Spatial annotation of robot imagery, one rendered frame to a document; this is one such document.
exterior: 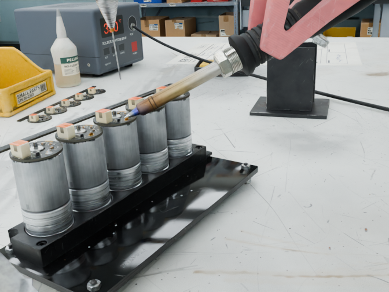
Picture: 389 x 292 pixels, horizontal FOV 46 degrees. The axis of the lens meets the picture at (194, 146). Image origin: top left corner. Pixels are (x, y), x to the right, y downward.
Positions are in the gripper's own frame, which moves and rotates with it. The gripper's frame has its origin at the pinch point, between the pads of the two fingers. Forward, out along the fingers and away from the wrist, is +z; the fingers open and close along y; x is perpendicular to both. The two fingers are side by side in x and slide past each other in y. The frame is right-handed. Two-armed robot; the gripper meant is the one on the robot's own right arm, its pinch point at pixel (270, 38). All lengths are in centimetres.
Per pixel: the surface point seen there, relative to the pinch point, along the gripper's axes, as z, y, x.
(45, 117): 16.9, -22.9, -8.9
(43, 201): 11.9, 4.7, -8.1
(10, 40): 126, -605, -71
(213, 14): -17, -468, 116
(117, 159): 10.0, 0.7, -4.9
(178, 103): 6.2, -3.3, -2.1
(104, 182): 11.0, 2.1, -5.3
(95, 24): 7.5, -40.1, -7.4
